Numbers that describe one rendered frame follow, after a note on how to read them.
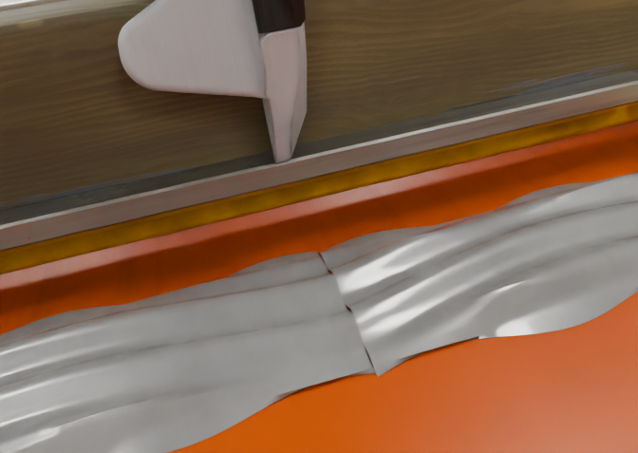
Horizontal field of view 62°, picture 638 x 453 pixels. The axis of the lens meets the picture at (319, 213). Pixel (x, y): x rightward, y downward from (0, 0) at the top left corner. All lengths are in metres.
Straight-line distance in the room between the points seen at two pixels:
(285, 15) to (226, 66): 0.03
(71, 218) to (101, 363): 0.06
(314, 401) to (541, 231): 0.11
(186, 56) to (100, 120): 0.05
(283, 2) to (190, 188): 0.08
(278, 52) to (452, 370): 0.11
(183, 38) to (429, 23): 0.10
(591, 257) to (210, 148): 0.15
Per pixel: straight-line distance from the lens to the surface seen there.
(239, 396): 0.17
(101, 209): 0.21
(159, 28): 0.18
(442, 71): 0.23
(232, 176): 0.21
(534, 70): 0.26
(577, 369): 0.18
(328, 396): 0.17
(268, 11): 0.18
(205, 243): 0.24
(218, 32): 0.18
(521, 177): 0.27
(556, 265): 0.20
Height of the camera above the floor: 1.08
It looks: 32 degrees down
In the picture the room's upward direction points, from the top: 8 degrees counter-clockwise
